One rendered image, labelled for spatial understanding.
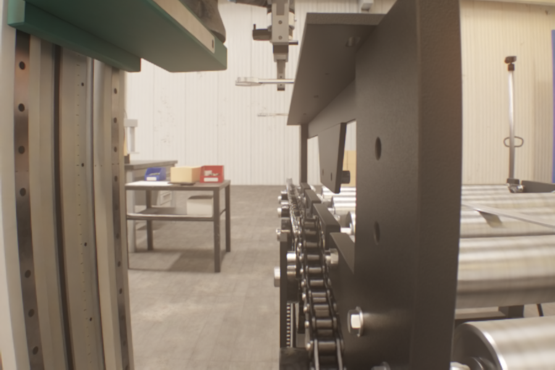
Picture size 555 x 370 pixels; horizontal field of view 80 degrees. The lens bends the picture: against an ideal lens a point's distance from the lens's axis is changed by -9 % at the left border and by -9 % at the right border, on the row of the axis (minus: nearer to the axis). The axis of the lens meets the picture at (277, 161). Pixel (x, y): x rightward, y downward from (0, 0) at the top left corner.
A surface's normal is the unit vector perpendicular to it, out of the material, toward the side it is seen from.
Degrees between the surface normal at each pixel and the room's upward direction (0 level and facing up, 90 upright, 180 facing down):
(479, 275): 76
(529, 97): 90
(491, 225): 65
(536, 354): 31
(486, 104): 90
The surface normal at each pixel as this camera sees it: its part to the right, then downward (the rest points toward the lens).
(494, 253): 0.00, -0.72
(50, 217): 0.99, 0.00
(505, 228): -0.01, -0.30
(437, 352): -0.01, 0.04
